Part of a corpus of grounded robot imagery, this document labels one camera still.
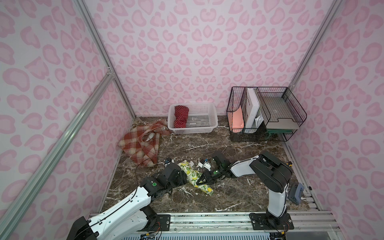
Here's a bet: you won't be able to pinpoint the black wire desk organizer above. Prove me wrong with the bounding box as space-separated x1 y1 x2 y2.
227 87 307 142

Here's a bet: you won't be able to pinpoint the white binder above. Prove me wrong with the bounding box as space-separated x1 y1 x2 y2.
245 88 260 129

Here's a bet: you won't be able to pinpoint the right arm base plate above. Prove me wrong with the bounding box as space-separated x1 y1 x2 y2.
249 212 295 231

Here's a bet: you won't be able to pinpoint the white envelope papers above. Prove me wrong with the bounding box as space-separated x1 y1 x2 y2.
255 115 264 129

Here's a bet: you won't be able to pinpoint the white plastic basket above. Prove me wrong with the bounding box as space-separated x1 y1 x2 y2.
167 103 218 134

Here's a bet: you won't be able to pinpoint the grey laptop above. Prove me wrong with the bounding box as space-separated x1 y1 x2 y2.
260 97 302 131

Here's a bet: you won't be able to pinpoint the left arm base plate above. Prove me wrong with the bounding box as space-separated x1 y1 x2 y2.
139 214 171 232

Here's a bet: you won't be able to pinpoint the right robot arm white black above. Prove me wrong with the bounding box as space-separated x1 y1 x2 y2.
196 151 293 219

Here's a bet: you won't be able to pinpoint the red polka dot skirt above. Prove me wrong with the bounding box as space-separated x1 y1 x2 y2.
174 105 190 129

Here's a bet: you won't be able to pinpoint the lemon print skirt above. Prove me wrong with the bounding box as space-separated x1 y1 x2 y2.
178 161 214 196

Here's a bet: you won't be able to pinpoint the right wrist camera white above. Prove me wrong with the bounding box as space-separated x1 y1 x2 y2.
198 159 212 171

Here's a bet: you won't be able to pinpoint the pink folder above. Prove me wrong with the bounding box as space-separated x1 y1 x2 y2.
230 107 244 133

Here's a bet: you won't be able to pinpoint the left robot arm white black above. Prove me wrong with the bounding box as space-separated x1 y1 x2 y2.
67 163 188 240

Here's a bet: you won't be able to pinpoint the red plaid skirt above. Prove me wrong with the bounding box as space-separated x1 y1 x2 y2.
118 119 171 167

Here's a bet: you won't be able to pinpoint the aluminium front rail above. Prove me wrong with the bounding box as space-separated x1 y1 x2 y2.
80 211 346 240

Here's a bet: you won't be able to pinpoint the green book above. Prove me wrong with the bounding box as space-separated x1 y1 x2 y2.
267 129 293 135

